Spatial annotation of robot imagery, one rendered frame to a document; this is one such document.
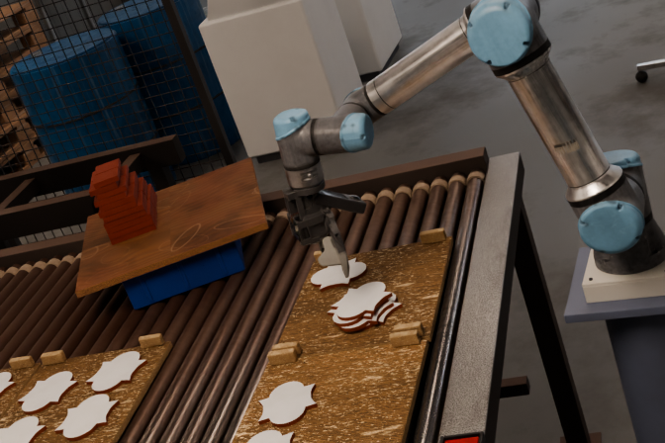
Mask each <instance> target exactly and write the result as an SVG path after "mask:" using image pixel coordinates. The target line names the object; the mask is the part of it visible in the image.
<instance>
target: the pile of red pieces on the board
mask: <svg viewBox="0 0 665 443"><path fill-rule="evenodd" d="M89 194H90V197H93V196H95V198H94V206H95V208H98V207H99V214H98V215H99V217H100V219H103V221H104V224H103V226H104V227H105V229H106V231H107V233H108V236H109V238H110V241H111V243H112V245H114V244H117V243H119V242H122V241H125V240H128V239H130V238H133V237H136V236H139V235H141V234H144V233H147V232H150V231H152V230H155V229H156V217H157V211H156V205H157V195H156V193H155V192H154V190H153V187H152V186H151V184H148V185H147V183H146V181H145V180H144V179H143V177H141V178H138V176H137V173H136V171H134V172H131V173H129V167H128V165H124V166H122V167H121V161H120V159H119V158H118V159H115V160H112V161H110V162H107V163H104V164H102V165H99V166H96V169H95V171H94V172H92V177H91V183H90V188H89Z"/></svg>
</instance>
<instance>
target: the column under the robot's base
mask: <svg viewBox="0 0 665 443"><path fill-rule="evenodd" d="M590 251H591V248H590V247H582V248H579V252H578V256H577V261H576V265H575V270H574V274H573V278H572V283H571V287H570V292H569V296H568V301H567V305H566V310H565V313H564V318H565V322H566V323H572V322H583V321H594V320H605V321H606V324H607V328H608V332H609V336H610V340H611V344H612V346H613V350H614V354H615V358H616V362H617V368H618V372H619V376H620V380H621V384H622V388H623V391H624V395H625V399H626V403H627V407H628V411H629V414H630V418H631V422H632V426H633V430H634V433H635V437H636V441H637V443H665V296H657V297H647V298H637V299H627V300H617V301H607V302H597V303H587V302H586V298H585V294H584V290H583V287H582V284H583V280H584V276H585V272H586V268H587V264H588V260H589V255H590Z"/></svg>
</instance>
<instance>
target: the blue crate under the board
mask: <svg viewBox="0 0 665 443"><path fill-rule="evenodd" d="M244 269H245V265H244V260H243V254H242V248H241V242H240V239H238V240H235V241H232V242H229V243H227V244H224V245H221V246H219V247H216V248H213V249H210V250H208V251H205V252H202V253H199V254H197V255H194V256H191V257H189V258H186V259H183V260H180V261H178V262H175V263H172V264H170V265H167V266H164V267H161V268H159V269H156V270H153V271H150V272H148V273H145V274H142V275H140V276H137V277H135V278H132V279H130V280H127V281H124V282H122V284H123V286H124V288H125V290H126V292H127V294H128V297H129V299H130V301H131V303H132V305H133V307H134V309H135V310H138V309H140V308H143V307H146V306H149V305H151V304H154V303H157V302H160V301H162V300H165V299H168V298H170V297H173V296H176V295H179V294H181V293H184V292H187V291H189V290H192V289H195V288H198V287H200V286H203V285H206V284H208V283H211V282H214V281H217V280H219V279H222V278H225V277H227V276H230V275H232V274H235V273H237V272H240V271H243V270H244Z"/></svg>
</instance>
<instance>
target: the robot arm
mask: <svg viewBox="0 0 665 443"><path fill-rule="evenodd" d="M539 17H540V4H539V0H475V1H474V2H472V3H471V4H469V5H468V6H467V7H465V8H464V11H463V16H462V17H460V18H459V19H458V20H456V21H455V22H453V23H452V24H451V25H449V26H448V27H446V28H445V29H443V30H442V31H441V32H439V33H438V34H436V35H435V36H434V37H432V38H431V39H429V40H428V41H426V42H425V43H424V44H422V45H420V46H419V47H418V48H416V49H415V50H413V51H412V52H411V53H409V54H408V55H406V56H405V57H403V58H402V59H401V60H399V61H398V62H396V63H395V64H394V65H392V66H391V67H389V68H388V69H386V70H385V71H384V72H382V73H381V74H379V75H378V76H377V77H375V78H374V79H372V80H371V81H369V82H368V83H367V84H366V85H364V86H363V87H359V88H356V89H354V90H353V91H351V92H350V93H349V94H348V95H347V96H346V97H345V99H344V101H343V103H342V104H341V105H340V107H339V108H338V109H337V110H336V112H335V113H334V114H333V116H331V117H324V118H317V119H311V117H310V116H309V113H308V111H307V110H305V109H299V108H296V109H290V110H287V111H284V112H282V113H280V114H278V115H277V116H276V117H275V118H274V120H273V127H274V130H275V135H276V138H275V139H276V141H277V143H278V147H279V150H280V154H281V158H282V162H283V165H284V170H285V173H286V177H287V181H288V184H289V186H290V188H287V189H284V190H282V192H283V196H284V199H285V203H286V207H287V211H288V213H287V217H288V221H289V224H290V227H291V231H292V235H295V237H296V238H297V239H298V240H299V241H300V244H301V245H303V246H304V245H309V244H316V243H318V244H319V246H320V248H321V252H322V254H321V256H320V257H319V258H318V261H319V263H320V265H322V266H334V265H341V268H342V271H343V274H344V276H345V278H348V277H349V268H350V267H349V263H348V258H347V255H346V251H345V247H344V244H343V241H342V238H341V235H340V232H339V230H338V227H337V225H336V221H335V218H334V215H333V212H332V211H331V209H332V208H335V209H340V210H344V211H349V212H351V213H359V214H364V212H365V209H366V203H365V202H364V201H363V200H361V199H360V198H359V197H358V196H355V195H352V196H350V195H346V194H342V193H337V192H333V191H328V190H323V189H324V188H325V186H326V184H325V180H324V172H323V168H322V164H321V160H320V155H328V154H337V153H346V152H351V153H353V152H357V151H360V150H366V149H369V148H370V147H371V146H372V144H373V139H374V129H373V124H374V123H375V122H376V121H378V120H379V119H381V118H382V117H384V116H385V115H386V114H388V113H389V112H391V111H392V110H394V109H395V108H397V107H398V106H400V105H401V104H403V103H404V102H406V101H407V100H409V99H410V98H412V97H413V96H415V95H416V94H417V93H419V92H420V91H422V90H423V89H425V88H426V87H428V86H429V85H430V84H431V83H433V82H434V81H436V80H437V79H439V78H440V77H441V76H443V75H444V74H446V73H447V72H449V71H450V70H452V69H453V68H455V67H456V66H458V65H459V64H461V63H462V62H464V61H465V60H466V59H468V58H469V57H471V56H472V55H474V54H475V55H476V56H477V57H478V58H479V59H480V60H481V61H483V62H484V63H487V64H488V65H489V66H490V68H491V70H492V71H493V73H494V75H495V76H496V77H497V78H501V79H505V80H507V81H508V82H509V84H510V85H511V87H512V89H513V91H514V92H515V94H516V96H517V98H518V99H519V101H520V103H521V104H522V107H523V109H524V110H525V112H526V114H527V116H528V117H529V119H530V121H531V122H532V124H533V126H534V128H535V129H536V131H537V133H538V135H539V136H540V138H541V140H542V141H543V143H544V145H545V147H546V148H547V150H548V152H549V154H550V155H551V157H552V159H553V160H554V162H555V164H556V166H557V167H558V169H559V171H560V173H561V174H562V176H563V178H564V179H565V181H566V183H567V185H568V189H567V192H566V199H567V201H568V203H569V204H570V206H571V208H572V210H573V211H574V213H575V215H576V217H577V218H578V220H579V221H578V230H579V233H580V236H581V238H582V240H583V241H584V242H585V243H586V244H587V245H588V246H589V247H590V248H592V249H594V252H593V255H594V260H595V264H596V267H597V268H598V269H599V270H601V271H602V272H605V273H608V274H614V275H628V274H635V273H639V272H643V271H646V270H649V269H652V268H654V267H656V266H658V265H659V264H661V263H662V262H663V261H665V235H664V233H663V231H662V230H661V228H660V227H659V225H658V224H657V222H656V220H655V219H654V217H653V214H652V210H651V205H650V201H649V196H648V192H647V187H646V183H645V178H644V173H643V169H642V165H643V164H642V163H641V161H640V157H639V155H638V153H637V152H635V151H633V150H626V149H623V150H613V151H607V152H602V150H601V148H600V147H599V145H598V143H597V141H596V140H595V138H594V136H593V134H592V132H591V131H590V129H589V127H588V125H587V124H586V122H585V120H584V118H583V117H582V115H581V113H580V111H579V109H578V108H577V106H576V104H575V102H574V101H573V99H572V97H571V95H570V94H569V92H568V90H567V88H566V86H565V85H564V83H563V81H562V79H561V78H560V76H559V74H558V72H557V71H556V69H555V67H554V65H553V63H552V62H551V60H550V58H549V53H550V50H551V46H552V44H551V42H550V40H549V39H548V37H547V35H546V33H545V31H544V30H543V28H542V26H541V24H540V23H539V22H538V21H539ZM328 234H329V235H330V236H328Z"/></svg>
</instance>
